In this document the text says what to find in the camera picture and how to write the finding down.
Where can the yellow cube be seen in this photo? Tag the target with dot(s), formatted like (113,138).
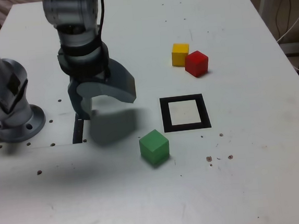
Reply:
(179,57)

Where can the black tape square outline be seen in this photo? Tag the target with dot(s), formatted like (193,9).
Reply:
(165,115)

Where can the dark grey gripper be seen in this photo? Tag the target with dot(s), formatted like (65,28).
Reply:
(89,78)

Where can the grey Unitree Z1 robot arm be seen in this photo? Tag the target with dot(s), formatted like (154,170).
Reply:
(8,85)

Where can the red cube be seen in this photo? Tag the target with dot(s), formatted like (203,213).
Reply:
(196,63)

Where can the black tape strip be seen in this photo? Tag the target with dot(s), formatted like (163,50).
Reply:
(78,134)

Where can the green cube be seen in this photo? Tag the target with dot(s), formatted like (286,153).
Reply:
(154,148)

